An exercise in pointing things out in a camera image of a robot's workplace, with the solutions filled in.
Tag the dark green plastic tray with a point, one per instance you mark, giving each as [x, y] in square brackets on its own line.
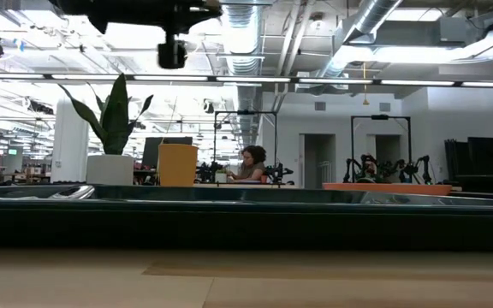
[246, 222]

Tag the silver slanted ventilation duct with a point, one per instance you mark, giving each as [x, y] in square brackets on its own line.
[370, 17]

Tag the long ceiling light strip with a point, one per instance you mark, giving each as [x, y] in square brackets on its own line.
[336, 81]

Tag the orange plastic cup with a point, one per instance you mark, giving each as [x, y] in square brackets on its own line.
[178, 167]

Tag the orange plastic plate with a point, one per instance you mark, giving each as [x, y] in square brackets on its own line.
[387, 188]

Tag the green leafy plant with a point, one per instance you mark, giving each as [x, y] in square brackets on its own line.
[116, 124]

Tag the black rig frame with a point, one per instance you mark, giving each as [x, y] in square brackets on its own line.
[380, 116]
[245, 112]

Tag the white plant pot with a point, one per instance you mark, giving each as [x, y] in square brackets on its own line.
[109, 170]

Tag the stack of black cases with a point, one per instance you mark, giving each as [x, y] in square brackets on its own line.
[482, 162]

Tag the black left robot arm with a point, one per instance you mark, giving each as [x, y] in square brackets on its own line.
[84, 6]

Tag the silver spiral ventilation duct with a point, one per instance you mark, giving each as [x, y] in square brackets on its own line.
[244, 38]

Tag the person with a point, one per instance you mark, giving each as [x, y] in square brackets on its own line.
[253, 164]

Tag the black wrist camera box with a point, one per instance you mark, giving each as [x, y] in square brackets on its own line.
[171, 53]

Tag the black computer monitor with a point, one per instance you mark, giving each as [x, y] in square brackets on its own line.
[150, 152]

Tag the black background robot arm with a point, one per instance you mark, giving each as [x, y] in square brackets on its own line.
[422, 169]
[366, 169]

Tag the white pillar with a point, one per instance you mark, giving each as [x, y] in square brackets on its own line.
[70, 141]

